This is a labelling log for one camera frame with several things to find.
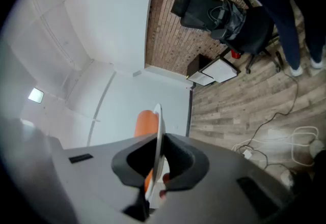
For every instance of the orange carrot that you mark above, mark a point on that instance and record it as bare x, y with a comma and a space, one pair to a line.
145, 123

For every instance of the square ceiling light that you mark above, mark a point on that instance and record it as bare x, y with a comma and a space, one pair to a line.
35, 95

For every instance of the black mini fridge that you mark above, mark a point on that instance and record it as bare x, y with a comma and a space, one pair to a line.
220, 70

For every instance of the red fire extinguisher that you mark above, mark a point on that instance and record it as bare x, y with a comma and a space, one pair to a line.
235, 53

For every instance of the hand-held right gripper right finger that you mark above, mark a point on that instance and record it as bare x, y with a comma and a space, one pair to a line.
188, 164

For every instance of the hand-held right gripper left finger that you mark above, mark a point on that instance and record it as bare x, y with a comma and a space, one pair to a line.
119, 167

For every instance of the white round plate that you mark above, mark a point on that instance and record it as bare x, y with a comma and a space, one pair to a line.
160, 128

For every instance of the black bag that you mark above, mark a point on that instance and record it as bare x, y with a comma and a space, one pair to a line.
229, 19

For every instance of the black office chair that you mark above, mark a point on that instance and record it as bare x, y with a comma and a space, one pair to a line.
193, 11

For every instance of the white power adapter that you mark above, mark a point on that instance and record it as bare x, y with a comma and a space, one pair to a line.
247, 153

